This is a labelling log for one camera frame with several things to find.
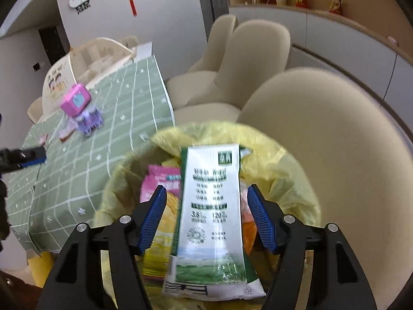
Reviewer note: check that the white curved cabinet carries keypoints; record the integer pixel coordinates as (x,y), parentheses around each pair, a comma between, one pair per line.
(322,29)

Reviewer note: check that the yellow snack wrapper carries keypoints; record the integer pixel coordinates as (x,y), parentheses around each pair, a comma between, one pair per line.
(164,232)

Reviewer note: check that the pink toy box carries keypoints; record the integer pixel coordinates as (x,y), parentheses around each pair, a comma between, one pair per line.
(75,100)

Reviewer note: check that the green and white milk carton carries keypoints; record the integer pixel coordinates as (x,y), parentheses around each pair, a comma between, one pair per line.
(209,200)

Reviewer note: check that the beige chair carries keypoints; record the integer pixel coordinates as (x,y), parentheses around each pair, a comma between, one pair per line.
(258,55)
(222,38)
(34,109)
(338,151)

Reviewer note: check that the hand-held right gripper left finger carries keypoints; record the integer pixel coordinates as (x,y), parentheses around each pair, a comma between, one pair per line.
(153,219)

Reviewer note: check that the green checkered tablecloth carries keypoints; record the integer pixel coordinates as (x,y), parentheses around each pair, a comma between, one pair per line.
(96,119)

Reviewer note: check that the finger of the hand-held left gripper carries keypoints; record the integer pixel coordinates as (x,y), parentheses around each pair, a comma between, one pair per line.
(34,160)

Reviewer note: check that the small pink object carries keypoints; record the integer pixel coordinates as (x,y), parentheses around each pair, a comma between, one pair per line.
(392,40)

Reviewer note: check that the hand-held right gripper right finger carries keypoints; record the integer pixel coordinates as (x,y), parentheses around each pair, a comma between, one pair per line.
(261,216)

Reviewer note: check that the orange snack bag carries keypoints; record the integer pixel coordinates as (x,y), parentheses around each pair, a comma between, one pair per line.
(247,229)

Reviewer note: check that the pink cartoon tissue pack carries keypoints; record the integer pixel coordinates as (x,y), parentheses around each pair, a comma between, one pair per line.
(158,176)

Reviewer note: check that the purple toy carriage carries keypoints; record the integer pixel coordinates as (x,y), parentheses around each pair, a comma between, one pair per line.
(90,121)

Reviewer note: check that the yellow trash bag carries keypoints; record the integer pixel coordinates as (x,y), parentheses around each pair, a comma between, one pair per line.
(290,174)

